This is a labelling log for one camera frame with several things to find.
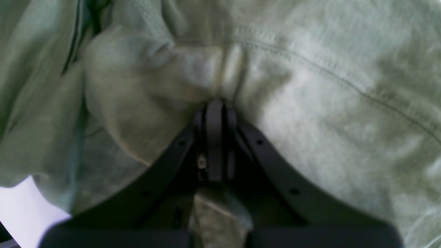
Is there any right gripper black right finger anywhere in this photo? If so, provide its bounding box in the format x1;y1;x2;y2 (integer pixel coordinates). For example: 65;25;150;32
215;100;403;248

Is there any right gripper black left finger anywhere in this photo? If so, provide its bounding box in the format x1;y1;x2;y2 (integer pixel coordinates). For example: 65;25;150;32
39;101;216;248

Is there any olive green T-shirt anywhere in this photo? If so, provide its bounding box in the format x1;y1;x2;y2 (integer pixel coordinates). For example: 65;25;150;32
1;0;441;248

